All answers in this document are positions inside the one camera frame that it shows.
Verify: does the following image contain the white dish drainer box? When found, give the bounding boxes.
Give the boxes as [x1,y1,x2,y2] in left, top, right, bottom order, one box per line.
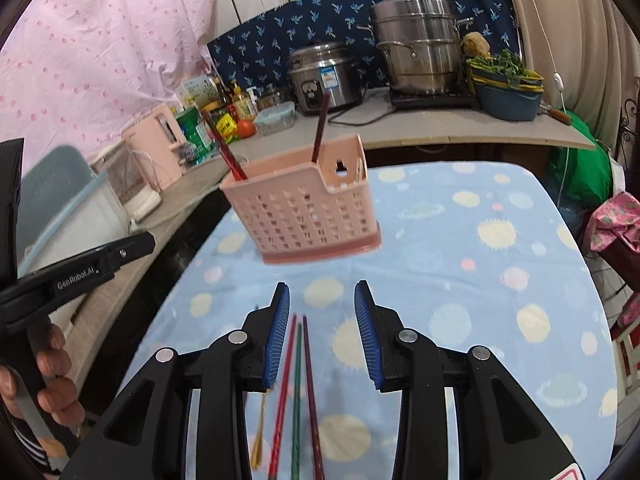
[15,145,133,321]

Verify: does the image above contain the white jug appliance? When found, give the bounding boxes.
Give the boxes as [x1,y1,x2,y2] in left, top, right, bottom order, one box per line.
[90,142,163,221]

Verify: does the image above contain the green chopstick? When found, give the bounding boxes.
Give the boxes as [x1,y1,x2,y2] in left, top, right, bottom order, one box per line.
[291,322,304,480]

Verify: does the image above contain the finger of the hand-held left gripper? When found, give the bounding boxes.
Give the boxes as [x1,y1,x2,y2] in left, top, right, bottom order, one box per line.
[97,231,156,275]
[0,137,26,282]

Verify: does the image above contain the person's left hand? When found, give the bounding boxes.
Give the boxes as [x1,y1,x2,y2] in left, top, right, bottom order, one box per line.
[0,324,87,431]

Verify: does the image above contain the yellow pump bottle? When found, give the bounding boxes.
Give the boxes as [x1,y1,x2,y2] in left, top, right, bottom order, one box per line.
[231,85,258,121]

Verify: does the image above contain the dark chair back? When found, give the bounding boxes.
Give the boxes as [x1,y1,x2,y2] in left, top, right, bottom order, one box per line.
[617,100,640,141]

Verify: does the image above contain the red chopstick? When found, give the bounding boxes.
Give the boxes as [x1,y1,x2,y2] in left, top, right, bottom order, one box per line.
[267,314,297,480]
[201,109,248,182]

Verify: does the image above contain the pink electric kettle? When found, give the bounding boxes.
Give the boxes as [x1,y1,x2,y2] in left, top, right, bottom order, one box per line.
[121,104,183,191]

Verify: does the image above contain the glass food container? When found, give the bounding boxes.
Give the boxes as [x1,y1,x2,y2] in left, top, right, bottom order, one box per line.
[253,101,297,136]

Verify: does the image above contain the stainless steel steamer pot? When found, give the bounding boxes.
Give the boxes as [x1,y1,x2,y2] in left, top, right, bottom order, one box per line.
[369,0,476,97]

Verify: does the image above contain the white switch cord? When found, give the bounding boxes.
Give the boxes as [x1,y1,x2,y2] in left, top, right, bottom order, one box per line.
[520,0,568,211]

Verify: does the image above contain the green leafy vegetables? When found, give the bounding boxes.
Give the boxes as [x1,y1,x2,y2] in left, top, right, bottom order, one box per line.
[466,49,531,86]

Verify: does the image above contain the pink dotted curtain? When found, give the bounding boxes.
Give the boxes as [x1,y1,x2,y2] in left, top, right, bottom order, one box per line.
[0,0,221,161]

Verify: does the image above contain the green packet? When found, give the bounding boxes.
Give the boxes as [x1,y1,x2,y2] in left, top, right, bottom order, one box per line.
[175,105,216,166]

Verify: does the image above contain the gold flower spoon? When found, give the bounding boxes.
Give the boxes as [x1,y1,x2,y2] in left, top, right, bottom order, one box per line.
[250,392,268,468]

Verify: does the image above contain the black induction cooker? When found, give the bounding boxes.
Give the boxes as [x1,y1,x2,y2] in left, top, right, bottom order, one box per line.
[387,85,478,109]

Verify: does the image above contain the black power cable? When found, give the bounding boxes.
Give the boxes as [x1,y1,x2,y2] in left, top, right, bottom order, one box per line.
[327,87,391,125]

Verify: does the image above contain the blue printed tablecloth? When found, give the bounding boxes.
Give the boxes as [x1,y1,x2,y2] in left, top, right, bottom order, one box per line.
[60,160,621,480]

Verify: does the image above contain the green plastic bag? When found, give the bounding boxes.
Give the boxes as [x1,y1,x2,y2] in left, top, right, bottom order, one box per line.
[545,110,626,211]

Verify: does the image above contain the beige curtain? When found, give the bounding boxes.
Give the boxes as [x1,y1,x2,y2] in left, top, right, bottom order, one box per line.
[492,0,640,133]

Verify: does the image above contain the white green carton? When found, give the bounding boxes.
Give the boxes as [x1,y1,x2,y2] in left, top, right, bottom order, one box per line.
[175,74,216,111]

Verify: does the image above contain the maroon chopstick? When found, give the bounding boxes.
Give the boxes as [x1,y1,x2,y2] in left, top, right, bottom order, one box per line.
[311,91,331,164]
[301,315,326,480]

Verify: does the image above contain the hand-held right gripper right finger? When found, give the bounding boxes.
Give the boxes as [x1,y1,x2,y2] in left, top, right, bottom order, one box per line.
[354,280,581,480]

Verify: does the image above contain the wooden handle tool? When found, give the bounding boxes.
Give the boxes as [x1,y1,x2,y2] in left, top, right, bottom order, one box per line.
[540,104,573,126]

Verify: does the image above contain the blue plastic basin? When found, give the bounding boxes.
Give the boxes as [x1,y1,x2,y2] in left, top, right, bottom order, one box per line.
[470,67,546,122]

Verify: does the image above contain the navy printed cloth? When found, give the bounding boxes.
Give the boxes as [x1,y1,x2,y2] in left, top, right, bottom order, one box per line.
[206,0,521,111]

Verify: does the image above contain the pink plastic utensil basket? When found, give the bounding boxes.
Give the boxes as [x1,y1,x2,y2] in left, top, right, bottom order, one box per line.
[219,133,383,266]

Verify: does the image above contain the steel rice cooker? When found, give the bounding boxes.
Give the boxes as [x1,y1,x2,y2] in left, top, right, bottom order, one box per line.
[286,42,366,113]

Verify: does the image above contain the yellow packet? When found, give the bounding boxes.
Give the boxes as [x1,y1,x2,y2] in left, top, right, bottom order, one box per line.
[214,112,238,143]

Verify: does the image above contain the pink printed bag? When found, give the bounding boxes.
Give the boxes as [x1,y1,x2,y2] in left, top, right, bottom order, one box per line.
[587,191,640,261]

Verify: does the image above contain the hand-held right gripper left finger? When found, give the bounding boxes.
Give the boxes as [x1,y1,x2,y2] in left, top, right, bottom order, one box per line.
[72,282,291,480]

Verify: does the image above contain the potato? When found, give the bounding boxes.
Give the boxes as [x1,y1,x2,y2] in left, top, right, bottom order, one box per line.
[461,31,492,58]

